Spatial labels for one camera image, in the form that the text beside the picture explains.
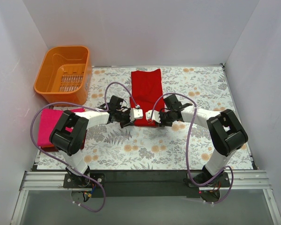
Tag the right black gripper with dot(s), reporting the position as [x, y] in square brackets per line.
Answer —
[162, 117]

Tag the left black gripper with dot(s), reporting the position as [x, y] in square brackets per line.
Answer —
[127, 116]

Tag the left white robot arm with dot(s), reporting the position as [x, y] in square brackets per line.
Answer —
[70, 131]

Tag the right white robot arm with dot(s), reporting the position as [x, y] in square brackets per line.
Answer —
[226, 132]

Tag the floral patterned table mat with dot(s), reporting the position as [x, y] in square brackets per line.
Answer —
[177, 147]

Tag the orange plastic basket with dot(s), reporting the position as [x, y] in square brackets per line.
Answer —
[65, 75]

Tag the folded pink t shirt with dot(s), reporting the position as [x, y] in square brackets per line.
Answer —
[48, 120]

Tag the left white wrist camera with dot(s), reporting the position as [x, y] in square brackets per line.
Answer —
[136, 114]

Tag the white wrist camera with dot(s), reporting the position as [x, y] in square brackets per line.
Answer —
[153, 116]
[136, 114]

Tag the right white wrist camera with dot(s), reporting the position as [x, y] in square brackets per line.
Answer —
[153, 116]

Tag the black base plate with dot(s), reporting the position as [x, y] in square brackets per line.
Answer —
[139, 183]

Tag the aluminium frame rail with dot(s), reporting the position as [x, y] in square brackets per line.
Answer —
[229, 180]

